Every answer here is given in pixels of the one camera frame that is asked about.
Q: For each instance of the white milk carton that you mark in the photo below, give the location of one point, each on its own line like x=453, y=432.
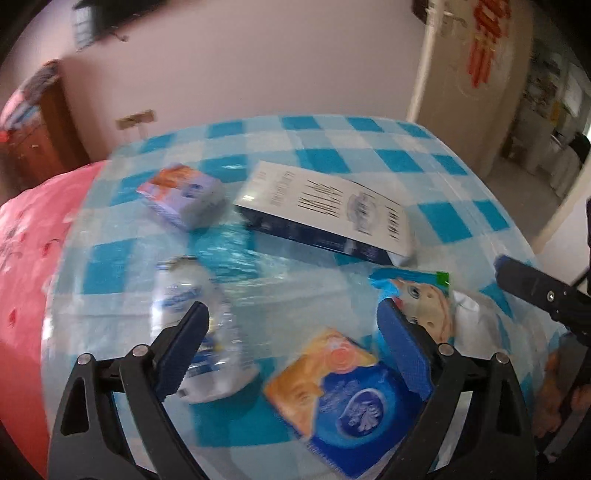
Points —
x=323, y=203

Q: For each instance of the cream door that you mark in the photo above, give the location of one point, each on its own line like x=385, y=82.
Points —
x=466, y=115

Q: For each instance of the pink bedspread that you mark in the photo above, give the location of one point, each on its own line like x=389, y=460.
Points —
x=27, y=258

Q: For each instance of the folded patterned blanket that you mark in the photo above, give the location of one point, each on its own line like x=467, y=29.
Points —
x=27, y=97

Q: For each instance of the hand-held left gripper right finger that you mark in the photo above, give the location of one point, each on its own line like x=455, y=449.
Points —
x=406, y=355

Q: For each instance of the brown wooden cabinet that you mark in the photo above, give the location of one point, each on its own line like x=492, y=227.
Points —
x=51, y=138

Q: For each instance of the person's right hand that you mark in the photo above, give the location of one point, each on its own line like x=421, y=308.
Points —
x=549, y=397

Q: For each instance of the small lilac tissue packet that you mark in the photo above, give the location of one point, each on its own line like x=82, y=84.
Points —
x=184, y=194

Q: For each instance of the large blue orange tissue packet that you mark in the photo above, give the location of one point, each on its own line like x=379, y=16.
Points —
x=341, y=406

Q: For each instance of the beige wall socket strip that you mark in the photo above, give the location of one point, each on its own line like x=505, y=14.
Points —
x=134, y=120

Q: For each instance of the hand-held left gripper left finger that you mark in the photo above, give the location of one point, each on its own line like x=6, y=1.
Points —
x=184, y=350

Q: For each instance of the white bottle with blue label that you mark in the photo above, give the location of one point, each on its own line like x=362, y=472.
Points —
x=231, y=369

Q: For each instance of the blue cartoon snack wrapper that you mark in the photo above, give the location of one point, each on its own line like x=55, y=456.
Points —
x=425, y=295

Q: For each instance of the black wall television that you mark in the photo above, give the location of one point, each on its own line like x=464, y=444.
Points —
x=111, y=14

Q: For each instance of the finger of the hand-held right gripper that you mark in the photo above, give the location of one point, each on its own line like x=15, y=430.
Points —
x=540, y=290

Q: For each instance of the red hanging ornament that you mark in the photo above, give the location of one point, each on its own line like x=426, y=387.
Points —
x=485, y=46

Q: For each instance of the blue checked plastic tablecloth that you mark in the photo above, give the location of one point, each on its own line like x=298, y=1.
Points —
x=369, y=152

